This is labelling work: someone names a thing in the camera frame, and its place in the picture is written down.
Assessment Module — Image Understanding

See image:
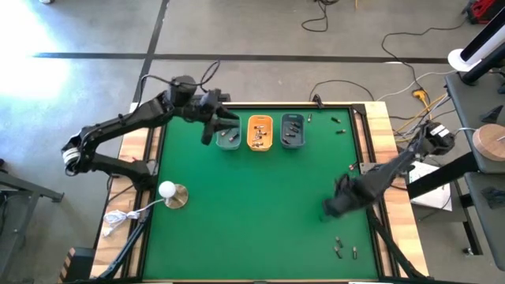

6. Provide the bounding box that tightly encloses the long black floor cable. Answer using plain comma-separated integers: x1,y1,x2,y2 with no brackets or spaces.
380,18,470,92

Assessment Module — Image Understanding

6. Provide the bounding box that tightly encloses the grey side table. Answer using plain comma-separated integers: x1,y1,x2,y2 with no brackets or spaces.
444,72,505,174
464,171,505,273

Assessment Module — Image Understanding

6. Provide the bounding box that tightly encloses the white floor cable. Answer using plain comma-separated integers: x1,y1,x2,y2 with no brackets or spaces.
376,69,458,103

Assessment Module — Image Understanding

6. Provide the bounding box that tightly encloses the black table clamp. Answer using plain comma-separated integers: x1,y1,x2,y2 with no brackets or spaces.
312,93,327,114

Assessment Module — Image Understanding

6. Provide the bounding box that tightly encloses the yellow extension cord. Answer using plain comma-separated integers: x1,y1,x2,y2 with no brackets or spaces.
394,89,449,137

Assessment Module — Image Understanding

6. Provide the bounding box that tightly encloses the black looped floor cable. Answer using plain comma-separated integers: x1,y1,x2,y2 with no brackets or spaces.
309,79,376,103

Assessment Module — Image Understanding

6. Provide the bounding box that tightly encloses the black pole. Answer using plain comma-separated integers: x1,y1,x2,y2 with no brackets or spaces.
461,42,505,86

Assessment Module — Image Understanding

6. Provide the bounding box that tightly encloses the black support beam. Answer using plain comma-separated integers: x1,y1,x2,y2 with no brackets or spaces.
406,151,481,200

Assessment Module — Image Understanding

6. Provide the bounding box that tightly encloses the teal plastic bin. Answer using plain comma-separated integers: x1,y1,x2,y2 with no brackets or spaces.
215,112,242,150

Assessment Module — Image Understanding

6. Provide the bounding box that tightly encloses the round wooden disc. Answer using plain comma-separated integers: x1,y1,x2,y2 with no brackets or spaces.
472,123,505,163

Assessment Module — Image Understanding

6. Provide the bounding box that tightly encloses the slate blue plastic bin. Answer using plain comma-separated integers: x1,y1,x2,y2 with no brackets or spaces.
281,112,308,149

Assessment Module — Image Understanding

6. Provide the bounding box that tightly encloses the black coiled floor cable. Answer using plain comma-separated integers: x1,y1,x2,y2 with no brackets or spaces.
301,0,341,33

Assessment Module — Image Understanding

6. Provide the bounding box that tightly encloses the black orange striped box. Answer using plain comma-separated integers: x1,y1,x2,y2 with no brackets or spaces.
58,246,96,284

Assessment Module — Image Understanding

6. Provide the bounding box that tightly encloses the red toolbox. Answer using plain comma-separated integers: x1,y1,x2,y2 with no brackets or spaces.
462,0,500,25

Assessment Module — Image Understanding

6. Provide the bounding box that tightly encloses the white lamp cable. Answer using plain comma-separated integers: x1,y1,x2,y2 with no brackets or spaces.
102,198,166,237

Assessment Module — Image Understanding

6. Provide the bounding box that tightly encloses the white bulb brass lamp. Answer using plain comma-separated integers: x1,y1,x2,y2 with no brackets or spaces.
158,180,189,210

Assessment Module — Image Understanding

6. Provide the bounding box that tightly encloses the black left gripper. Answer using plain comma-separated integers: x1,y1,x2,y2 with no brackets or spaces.
193,89,241,146

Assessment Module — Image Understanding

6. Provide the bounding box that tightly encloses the orange plastic bin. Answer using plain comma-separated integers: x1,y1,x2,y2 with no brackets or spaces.
247,114,275,152

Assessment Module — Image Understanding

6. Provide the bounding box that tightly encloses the white tower stand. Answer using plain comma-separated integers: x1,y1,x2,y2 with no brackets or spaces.
447,17,505,73

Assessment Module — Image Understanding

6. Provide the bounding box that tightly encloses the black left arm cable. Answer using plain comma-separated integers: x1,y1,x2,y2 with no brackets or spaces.
137,58,222,100

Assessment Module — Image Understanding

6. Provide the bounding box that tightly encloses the grey metal cart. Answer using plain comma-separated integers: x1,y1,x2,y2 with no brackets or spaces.
0,157,65,284

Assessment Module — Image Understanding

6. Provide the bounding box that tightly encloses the white paper sheet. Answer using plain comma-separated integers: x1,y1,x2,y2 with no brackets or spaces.
408,161,454,213

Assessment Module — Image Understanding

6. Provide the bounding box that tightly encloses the black wedge object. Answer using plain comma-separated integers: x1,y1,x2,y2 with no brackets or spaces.
480,104,505,124

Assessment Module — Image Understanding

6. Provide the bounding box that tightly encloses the black crumpled object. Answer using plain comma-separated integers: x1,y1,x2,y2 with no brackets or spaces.
480,185,505,210

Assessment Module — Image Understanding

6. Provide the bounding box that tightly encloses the black metal rig frame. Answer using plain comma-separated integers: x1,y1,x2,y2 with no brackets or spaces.
96,101,430,283

